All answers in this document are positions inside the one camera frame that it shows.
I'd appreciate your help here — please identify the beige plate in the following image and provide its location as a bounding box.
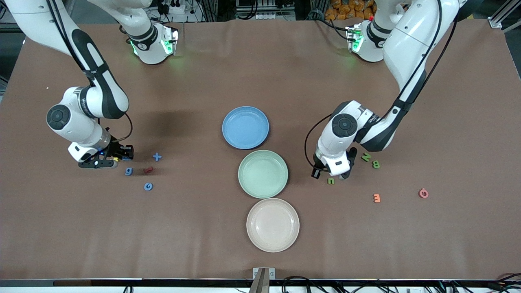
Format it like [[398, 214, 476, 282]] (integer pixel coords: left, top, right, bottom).
[[246, 198, 300, 253]]

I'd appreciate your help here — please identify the black table edge rail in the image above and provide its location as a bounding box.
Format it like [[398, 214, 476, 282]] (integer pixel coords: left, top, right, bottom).
[[0, 278, 521, 293]]

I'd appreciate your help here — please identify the aluminium frame profile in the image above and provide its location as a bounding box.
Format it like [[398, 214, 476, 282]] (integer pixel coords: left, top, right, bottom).
[[490, 0, 521, 29]]

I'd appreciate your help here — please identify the green-lit right base box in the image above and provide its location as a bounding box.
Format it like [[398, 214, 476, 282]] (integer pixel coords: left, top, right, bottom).
[[161, 25, 180, 56]]

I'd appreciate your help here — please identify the green plate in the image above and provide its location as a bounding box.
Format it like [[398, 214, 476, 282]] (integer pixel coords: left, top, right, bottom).
[[238, 150, 289, 199]]

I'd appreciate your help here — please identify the metal equipment rack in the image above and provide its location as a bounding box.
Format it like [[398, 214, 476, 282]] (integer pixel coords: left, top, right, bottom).
[[235, 0, 296, 21]]

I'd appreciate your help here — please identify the green-lit base box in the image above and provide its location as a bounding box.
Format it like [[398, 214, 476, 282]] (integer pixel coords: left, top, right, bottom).
[[161, 25, 180, 56], [345, 25, 364, 52]]

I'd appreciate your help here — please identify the brown table cover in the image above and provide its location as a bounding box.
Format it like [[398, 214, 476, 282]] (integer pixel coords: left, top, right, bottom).
[[0, 18, 521, 281]]

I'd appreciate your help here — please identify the blue plate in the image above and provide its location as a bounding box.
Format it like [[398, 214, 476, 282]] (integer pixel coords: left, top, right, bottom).
[[222, 106, 270, 150]]

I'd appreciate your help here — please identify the grey metal table bracket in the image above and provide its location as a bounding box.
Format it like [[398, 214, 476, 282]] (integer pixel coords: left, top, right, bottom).
[[249, 267, 276, 293]]

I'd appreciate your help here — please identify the green-lit left base box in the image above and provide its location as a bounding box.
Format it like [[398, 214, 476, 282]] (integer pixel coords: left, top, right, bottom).
[[345, 25, 364, 52]]

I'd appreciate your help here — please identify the bag of oranges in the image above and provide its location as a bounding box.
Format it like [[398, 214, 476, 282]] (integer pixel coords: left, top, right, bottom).
[[325, 0, 377, 21]]

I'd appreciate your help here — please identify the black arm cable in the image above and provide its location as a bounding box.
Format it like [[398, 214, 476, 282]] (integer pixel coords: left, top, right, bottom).
[[304, 0, 456, 169], [47, 0, 133, 143]]

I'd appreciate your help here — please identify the black cable bundle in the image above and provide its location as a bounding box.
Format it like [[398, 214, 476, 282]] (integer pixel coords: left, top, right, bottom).
[[281, 273, 521, 293]]

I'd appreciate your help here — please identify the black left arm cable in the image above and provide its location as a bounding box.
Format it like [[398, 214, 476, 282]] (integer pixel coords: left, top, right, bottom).
[[304, 0, 456, 169]]

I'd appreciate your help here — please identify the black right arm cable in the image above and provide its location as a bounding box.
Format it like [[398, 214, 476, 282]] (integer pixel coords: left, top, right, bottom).
[[47, 0, 133, 143]]

